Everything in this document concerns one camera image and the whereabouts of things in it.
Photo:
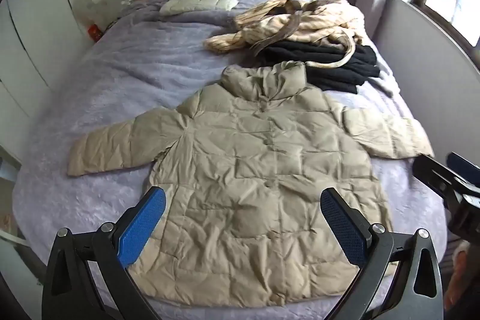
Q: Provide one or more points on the red box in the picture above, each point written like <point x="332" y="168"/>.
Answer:
<point x="94" y="33"/>

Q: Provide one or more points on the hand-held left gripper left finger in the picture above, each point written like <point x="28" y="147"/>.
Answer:
<point x="144" y="220"/>

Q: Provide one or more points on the white folded puffer jacket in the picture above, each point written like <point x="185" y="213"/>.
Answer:
<point x="198" y="2"/>

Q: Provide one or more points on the beige puffer jacket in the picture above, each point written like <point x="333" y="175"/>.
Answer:
<point x="243" y="155"/>

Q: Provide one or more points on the lavender embossed bed blanket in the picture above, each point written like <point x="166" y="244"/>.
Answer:
<point x="131" y="80"/>

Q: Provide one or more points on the black garment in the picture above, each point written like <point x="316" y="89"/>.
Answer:
<point x="337" y="70"/>

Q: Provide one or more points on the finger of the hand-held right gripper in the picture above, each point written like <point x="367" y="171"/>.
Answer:
<point x="435" y="172"/>
<point x="463" y="162"/>

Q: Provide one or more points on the person's right hand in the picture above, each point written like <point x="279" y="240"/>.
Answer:
<point x="458" y="275"/>

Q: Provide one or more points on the white wardrobe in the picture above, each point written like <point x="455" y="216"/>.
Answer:
<point x="30" y="24"/>

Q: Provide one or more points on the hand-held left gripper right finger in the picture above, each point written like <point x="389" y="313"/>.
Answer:
<point x="343" y="222"/>

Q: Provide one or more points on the beige striped garment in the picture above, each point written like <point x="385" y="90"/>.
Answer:
<point x="318" y="20"/>

